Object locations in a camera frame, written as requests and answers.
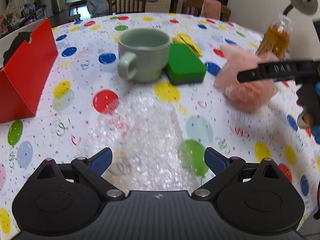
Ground small wooden stool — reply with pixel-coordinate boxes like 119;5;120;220
68;14;81;22

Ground grey bag on floor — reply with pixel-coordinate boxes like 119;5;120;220
87;0;109;18

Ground clear bubble wrap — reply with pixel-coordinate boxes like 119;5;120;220
79;96;208;193

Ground green sponge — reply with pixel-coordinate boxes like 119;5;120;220
164;43;207;85

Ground green ceramic mug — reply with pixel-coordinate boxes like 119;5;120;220
117;28;171;83

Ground pink towel on chair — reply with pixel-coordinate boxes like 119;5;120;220
200;0;221;20

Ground wooden chair with towel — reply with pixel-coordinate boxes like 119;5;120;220
181;0;231;22

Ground red white cardboard box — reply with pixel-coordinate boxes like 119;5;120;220
1;18;58;123

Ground pink fluffy cloth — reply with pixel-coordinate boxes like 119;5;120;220
214;44;279;113

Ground orange drink bottle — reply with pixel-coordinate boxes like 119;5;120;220
256;14;293;60

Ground long low tv cabinet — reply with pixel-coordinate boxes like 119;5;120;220
1;5;47;36

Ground balloon print tablecloth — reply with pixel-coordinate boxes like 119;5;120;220
1;13;319;239

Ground yellow cloth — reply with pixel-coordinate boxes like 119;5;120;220
172;33;203;57

